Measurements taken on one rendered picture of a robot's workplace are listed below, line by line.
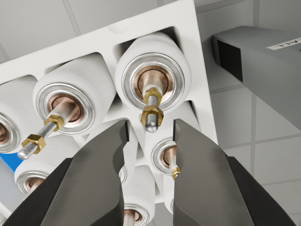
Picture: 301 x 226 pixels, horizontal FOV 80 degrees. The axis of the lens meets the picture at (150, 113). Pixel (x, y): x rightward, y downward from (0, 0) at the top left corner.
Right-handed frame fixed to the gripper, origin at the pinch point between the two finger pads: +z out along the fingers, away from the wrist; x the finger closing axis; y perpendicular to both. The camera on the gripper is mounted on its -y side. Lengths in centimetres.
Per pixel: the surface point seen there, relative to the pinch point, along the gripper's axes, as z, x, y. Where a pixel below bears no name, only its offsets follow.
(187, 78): 10.0, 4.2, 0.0
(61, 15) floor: 35.0, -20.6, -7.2
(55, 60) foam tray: 17.0, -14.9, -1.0
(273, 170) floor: 35, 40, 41
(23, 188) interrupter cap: 9.6, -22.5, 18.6
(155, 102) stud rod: 3.9, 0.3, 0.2
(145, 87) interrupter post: 6.9, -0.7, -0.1
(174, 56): 10.0, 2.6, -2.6
